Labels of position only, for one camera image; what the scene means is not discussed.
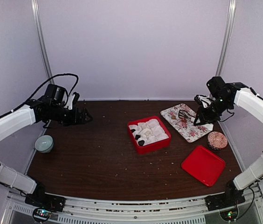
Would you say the pale green ceramic bowl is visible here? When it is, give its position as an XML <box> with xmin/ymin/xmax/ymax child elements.
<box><xmin>34</xmin><ymin>135</ymin><xmax>54</xmax><ymax>154</ymax></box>

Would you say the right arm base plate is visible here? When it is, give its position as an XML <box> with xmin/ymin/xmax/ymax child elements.
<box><xmin>205</xmin><ymin>193</ymin><xmax>245</xmax><ymax>222</ymax></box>

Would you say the red square tin box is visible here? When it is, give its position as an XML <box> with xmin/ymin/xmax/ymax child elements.
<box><xmin>127</xmin><ymin>116</ymin><xmax>171</xmax><ymax>154</ymax></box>

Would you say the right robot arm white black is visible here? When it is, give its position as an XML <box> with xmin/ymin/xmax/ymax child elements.
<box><xmin>193</xmin><ymin>77</ymin><xmax>263</xmax><ymax>206</ymax></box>

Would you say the aluminium frame post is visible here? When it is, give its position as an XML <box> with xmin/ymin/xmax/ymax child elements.
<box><xmin>215</xmin><ymin>0</ymin><xmax>236</xmax><ymax>77</ymax></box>
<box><xmin>31</xmin><ymin>0</ymin><xmax>55</xmax><ymax>84</ymax></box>

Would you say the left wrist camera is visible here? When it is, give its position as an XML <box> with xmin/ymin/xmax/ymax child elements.
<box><xmin>64</xmin><ymin>92</ymin><xmax>80</xmax><ymax>110</ymax></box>

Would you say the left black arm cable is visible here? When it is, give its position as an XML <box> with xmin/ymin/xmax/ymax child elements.
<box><xmin>26</xmin><ymin>73</ymin><xmax>79</xmax><ymax>103</ymax></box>

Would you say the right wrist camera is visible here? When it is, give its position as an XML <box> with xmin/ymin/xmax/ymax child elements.
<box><xmin>194</xmin><ymin>94</ymin><xmax>213</xmax><ymax>108</ymax></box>

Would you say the red patterned small bowl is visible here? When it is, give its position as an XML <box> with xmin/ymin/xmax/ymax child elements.
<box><xmin>208</xmin><ymin>131</ymin><xmax>228</xmax><ymax>151</ymax></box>

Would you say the floral rectangular tray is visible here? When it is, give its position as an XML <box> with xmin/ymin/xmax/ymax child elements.
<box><xmin>160</xmin><ymin>104</ymin><xmax>211</xmax><ymax>143</ymax></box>

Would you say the left aluminium frame post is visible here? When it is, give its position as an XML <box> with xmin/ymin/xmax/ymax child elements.
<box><xmin>31</xmin><ymin>0</ymin><xmax>55</xmax><ymax>84</ymax></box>

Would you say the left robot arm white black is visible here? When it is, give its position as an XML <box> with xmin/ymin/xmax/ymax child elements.
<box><xmin>0</xmin><ymin>99</ymin><xmax>93</xmax><ymax>207</ymax></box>

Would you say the right aluminium frame post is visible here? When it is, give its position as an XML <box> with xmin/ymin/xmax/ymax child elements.
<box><xmin>215</xmin><ymin>0</ymin><xmax>236</xmax><ymax>77</ymax></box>

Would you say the front aluminium rail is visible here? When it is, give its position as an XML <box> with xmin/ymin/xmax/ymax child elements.
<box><xmin>4</xmin><ymin>184</ymin><xmax>263</xmax><ymax>224</ymax></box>

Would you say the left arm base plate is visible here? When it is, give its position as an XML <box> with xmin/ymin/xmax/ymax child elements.
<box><xmin>25</xmin><ymin>193</ymin><xmax>66</xmax><ymax>224</ymax></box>

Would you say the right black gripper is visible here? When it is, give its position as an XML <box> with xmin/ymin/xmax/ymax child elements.
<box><xmin>194</xmin><ymin>96</ymin><xmax>232</xmax><ymax>126</ymax></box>

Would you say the metal serving tongs white handle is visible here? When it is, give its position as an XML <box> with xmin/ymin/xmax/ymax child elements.
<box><xmin>178</xmin><ymin>109</ymin><xmax>214</xmax><ymax>131</ymax></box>

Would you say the red tin lid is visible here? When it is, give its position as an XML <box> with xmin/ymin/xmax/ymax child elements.
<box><xmin>181</xmin><ymin>146</ymin><xmax>226</xmax><ymax>187</ymax></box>

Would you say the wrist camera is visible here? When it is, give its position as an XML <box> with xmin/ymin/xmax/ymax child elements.
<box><xmin>194</xmin><ymin>94</ymin><xmax>213</xmax><ymax>108</ymax></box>
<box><xmin>64</xmin><ymin>92</ymin><xmax>80</xmax><ymax>110</ymax></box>

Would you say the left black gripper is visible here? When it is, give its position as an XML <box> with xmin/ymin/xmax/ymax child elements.
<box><xmin>50</xmin><ymin>104</ymin><xmax>93</xmax><ymax>126</ymax></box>

